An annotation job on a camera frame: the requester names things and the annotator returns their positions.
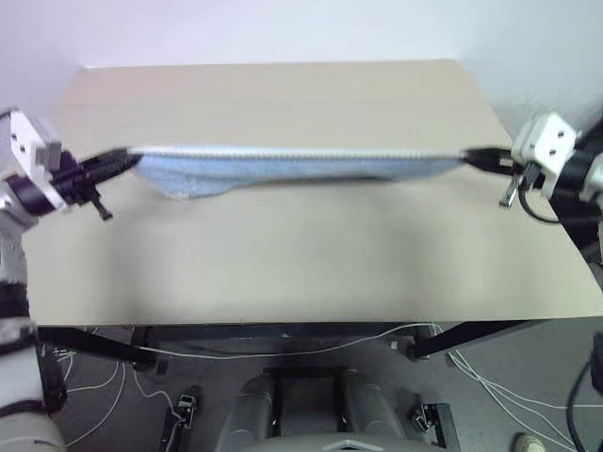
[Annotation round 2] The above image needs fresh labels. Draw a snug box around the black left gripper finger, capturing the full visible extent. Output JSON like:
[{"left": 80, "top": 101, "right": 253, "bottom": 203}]
[
  {"left": 82, "top": 147, "right": 134, "bottom": 170},
  {"left": 87, "top": 156, "right": 141, "bottom": 183}
]

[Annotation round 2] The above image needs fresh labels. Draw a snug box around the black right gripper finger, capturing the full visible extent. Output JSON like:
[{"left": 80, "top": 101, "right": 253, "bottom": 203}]
[
  {"left": 466, "top": 155, "right": 513, "bottom": 174},
  {"left": 463, "top": 147, "right": 513, "bottom": 160}
]

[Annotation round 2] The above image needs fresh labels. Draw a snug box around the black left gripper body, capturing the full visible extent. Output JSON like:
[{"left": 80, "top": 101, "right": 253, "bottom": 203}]
[{"left": 46, "top": 149, "right": 114, "bottom": 222}]

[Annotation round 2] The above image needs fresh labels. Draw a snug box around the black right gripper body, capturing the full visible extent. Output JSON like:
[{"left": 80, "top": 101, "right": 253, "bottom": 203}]
[{"left": 497, "top": 157, "right": 548, "bottom": 209}]

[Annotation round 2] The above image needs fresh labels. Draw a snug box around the light blue towel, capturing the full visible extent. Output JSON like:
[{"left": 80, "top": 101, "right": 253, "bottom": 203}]
[{"left": 128, "top": 143, "right": 468, "bottom": 204}]

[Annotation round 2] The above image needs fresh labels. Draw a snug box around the black caster foot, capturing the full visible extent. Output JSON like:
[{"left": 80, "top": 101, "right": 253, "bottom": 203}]
[
  {"left": 408, "top": 400, "right": 461, "bottom": 448},
  {"left": 158, "top": 385, "right": 202, "bottom": 452}
]

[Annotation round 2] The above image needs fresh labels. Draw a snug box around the white shoe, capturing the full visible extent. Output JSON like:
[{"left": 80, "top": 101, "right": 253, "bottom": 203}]
[{"left": 512, "top": 432, "right": 546, "bottom": 452}]

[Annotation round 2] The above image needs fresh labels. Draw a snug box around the grey rounded robot leg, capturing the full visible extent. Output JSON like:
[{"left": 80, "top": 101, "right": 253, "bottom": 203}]
[
  {"left": 215, "top": 374, "right": 277, "bottom": 452},
  {"left": 339, "top": 369, "right": 407, "bottom": 440}
]

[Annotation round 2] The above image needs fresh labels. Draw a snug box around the grey robot waist plate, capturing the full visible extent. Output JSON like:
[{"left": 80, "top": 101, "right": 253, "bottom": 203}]
[{"left": 244, "top": 431, "right": 447, "bottom": 452}]

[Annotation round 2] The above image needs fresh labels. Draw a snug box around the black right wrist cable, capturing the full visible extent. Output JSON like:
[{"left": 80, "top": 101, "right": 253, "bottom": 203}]
[{"left": 516, "top": 184, "right": 562, "bottom": 224}]

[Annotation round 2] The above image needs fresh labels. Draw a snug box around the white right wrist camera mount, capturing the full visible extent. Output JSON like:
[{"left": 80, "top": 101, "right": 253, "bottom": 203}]
[{"left": 510, "top": 111, "right": 579, "bottom": 195}]

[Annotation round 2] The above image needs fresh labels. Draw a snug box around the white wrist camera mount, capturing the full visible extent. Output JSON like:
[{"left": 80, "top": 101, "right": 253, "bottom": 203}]
[
  {"left": 510, "top": 111, "right": 579, "bottom": 195},
  {"left": 7, "top": 107, "right": 66, "bottom": 210}
]

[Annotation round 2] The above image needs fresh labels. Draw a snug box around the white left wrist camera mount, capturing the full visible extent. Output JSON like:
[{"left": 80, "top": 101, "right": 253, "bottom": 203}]
[{"left": 7, "top": 107, "right": 66, "bottom": 210}]

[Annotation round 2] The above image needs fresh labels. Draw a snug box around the black metal table frame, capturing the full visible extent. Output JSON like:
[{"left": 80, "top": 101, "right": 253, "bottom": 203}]
[{"left": 35, "top": 319, "right": 564, "bottom": 376}]

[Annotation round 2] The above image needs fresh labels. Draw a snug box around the white floor cable bundle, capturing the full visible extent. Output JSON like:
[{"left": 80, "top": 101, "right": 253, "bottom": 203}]
[{"left": 432, "top": 323, "right": 579, "bottom": 448}]

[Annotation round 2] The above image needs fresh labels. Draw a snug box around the thick black floor cable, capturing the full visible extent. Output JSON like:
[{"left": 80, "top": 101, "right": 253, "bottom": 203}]
[{"left": 564, "top": 331, "right": 603, "bottom": 452}]

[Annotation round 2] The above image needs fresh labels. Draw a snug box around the long thin white cable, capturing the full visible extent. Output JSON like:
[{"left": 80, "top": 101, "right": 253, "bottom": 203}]
[{"left": 133, "top": 321, "right": 440, "bottom": 360}]

